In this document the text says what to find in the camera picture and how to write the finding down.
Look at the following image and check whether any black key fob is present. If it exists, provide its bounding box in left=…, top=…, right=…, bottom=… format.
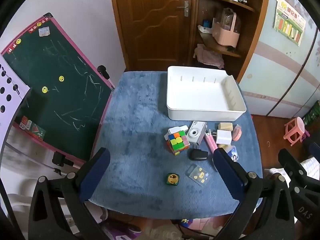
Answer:
left=188, top=148, right=209, bottom=161

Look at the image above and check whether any lavender perforated board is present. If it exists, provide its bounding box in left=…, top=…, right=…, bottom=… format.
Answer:
left=0, top=55, right=32, bottom=155

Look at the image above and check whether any brown wooden door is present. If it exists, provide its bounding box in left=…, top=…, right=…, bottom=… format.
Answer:
left=108, top=0, right=198, bottom=72

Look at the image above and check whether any pink basket with clear lid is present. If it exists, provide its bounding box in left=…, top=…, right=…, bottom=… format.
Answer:
left=212, top=7, right=242, bottom=48

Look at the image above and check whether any black easel knob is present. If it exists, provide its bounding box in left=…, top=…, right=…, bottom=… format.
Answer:
left=97, top=65, right=110, bottom=79
left=52, top=152, right=74, bottom=167

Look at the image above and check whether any pink cloth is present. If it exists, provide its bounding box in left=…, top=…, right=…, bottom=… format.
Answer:
left=194, top=44, right=225, bottom=68

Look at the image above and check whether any pink plastic stool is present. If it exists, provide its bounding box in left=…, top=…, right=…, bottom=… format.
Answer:
left=284, top=117, right=310, bottom=147

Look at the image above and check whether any green chalkboard with pink frame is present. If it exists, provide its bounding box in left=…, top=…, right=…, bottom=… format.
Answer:
left=0, top=12, right=116, bottom=167

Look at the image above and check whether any green bottle with gold cap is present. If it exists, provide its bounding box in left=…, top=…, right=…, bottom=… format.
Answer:
left=166, top=172, right=180, bottom=186

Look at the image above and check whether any metal door handle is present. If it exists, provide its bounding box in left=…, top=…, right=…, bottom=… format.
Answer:
left=177, top=1, right=189, bottom=17

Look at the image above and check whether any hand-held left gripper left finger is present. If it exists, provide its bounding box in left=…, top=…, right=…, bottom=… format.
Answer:
left=28, top=147, right=112, bottom=240

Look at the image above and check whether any red and green card box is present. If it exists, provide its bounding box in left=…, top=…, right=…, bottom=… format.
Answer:
left=19, top=116, right=47, bottom=140

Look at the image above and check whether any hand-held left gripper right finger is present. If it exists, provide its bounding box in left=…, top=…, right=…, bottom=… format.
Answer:
left=212, top=147, right=295, bottom=240

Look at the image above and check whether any green bag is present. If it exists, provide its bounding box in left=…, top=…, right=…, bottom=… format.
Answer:
left=301, top=100, right=320, bottom=130

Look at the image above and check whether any white charger block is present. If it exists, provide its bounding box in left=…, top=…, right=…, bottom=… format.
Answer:
left=209, top=129, right=233, bottom=145

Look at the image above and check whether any pale blue wardrobe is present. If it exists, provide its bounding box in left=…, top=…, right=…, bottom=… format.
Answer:
left=240, top=0, right=320, bottom=118

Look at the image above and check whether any blue fluffy mat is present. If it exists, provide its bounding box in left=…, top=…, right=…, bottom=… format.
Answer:
left=89, top=70, right=263, bottom=217

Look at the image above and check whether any clear box with blue label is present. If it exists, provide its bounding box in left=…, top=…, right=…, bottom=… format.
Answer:
left=224, top=145, right=239, bottom=162

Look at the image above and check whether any white plastic tray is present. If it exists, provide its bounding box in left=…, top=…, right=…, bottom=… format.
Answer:
left=166, top=66, right=247, bottom=121

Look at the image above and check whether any wall poster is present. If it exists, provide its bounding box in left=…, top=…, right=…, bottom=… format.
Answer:
left=272, top=0, right=307, bottom=47

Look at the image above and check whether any clear sticker packet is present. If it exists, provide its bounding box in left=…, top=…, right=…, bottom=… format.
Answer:
left=185, top=164, right=210, bottom=187

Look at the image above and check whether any brown wooden shelf unit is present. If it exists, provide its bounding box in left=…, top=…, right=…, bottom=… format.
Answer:
left=190, top=0, right=271, bottom=83

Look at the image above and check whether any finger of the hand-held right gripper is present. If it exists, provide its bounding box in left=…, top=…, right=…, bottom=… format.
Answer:
left=278, top=148, right=320, bottom=230
left=308, top=142, right=320, bottom=161

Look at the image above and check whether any colourful puzzle cube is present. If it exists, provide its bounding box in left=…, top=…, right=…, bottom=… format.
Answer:
left=167, top=131, right=190, bottom=156

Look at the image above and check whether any checked cloth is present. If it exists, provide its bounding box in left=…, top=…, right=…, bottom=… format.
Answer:
left=299, top=155, right=320, bottom=178

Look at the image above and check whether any white compact camera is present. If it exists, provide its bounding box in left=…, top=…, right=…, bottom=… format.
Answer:
left=186, top=121, right=208, bottom=146

